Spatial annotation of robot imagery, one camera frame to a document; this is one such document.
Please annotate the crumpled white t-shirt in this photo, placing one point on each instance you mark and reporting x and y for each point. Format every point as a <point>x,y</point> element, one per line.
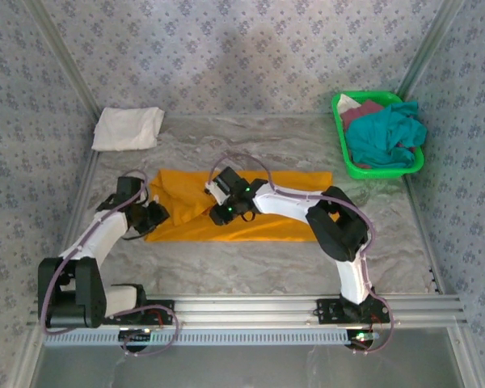
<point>347,103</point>

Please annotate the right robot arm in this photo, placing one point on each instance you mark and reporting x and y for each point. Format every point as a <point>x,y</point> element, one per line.
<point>291,204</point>

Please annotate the folded white t-shirt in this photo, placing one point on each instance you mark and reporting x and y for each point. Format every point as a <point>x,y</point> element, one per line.
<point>125,129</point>

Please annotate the orange printed t-shirt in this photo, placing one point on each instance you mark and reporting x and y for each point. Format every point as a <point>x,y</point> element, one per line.
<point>226,232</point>

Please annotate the teal t-shirt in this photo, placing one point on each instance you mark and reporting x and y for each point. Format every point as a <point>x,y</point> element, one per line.
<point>372,137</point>

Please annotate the maroon t-shirt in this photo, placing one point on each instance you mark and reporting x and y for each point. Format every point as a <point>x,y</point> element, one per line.
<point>361,113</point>

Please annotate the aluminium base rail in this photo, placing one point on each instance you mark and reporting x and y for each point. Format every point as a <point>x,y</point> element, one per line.
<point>242,311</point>

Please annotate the aluminium frame post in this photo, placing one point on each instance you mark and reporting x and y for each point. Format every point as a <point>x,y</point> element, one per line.
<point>64,60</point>
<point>426,44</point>

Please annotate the green plastic basket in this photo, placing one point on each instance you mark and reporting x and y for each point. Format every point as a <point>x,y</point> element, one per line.
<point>388,95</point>

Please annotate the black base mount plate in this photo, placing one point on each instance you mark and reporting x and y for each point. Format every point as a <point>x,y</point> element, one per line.
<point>329,311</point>
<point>159,311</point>

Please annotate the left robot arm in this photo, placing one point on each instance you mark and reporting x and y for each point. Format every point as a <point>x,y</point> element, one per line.
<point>105,234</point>

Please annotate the small controller board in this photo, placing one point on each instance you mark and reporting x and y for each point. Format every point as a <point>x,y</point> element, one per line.
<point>361,336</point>
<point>135,334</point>

